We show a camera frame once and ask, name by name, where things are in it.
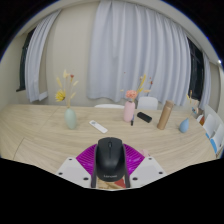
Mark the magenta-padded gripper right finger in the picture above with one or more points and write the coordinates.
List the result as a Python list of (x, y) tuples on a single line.
[(148, 170)]

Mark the blue vase with dried flowers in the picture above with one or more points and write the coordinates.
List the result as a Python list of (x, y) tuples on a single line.
[(183, 126)]

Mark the white remote control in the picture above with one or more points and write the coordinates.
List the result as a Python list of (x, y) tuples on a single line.
[(98, 126)]

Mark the green vase with yellow flowers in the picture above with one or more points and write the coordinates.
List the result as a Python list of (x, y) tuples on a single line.
[(70, 119)]

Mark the dark framed window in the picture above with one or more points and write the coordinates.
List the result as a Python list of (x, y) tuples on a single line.
[(196, 70), (23, 63)]

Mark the white chair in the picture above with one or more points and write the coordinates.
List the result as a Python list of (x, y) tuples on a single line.
[(109, 106), (147, 103)]

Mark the wide white curtain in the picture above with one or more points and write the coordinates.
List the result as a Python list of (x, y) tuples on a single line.
[(140, 50)]

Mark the black pen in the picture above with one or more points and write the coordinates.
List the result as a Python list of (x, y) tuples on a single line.
[(132, 120)]

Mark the pink vase with orange flowers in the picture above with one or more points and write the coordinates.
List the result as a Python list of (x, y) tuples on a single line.
[(129, 111)]

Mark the row of white chairs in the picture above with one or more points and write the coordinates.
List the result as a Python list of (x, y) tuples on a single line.
[(211, 128)]

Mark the narrow white curtain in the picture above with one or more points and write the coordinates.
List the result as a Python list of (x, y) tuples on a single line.
[(38, 60), (206, 83)]

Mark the black computer mouse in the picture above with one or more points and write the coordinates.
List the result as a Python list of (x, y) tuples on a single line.
[(110, 158)]

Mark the black oblong case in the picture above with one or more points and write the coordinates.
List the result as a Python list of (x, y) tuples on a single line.
[(144, 117)]

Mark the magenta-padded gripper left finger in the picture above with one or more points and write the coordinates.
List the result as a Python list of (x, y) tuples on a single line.
[(71, 170)]

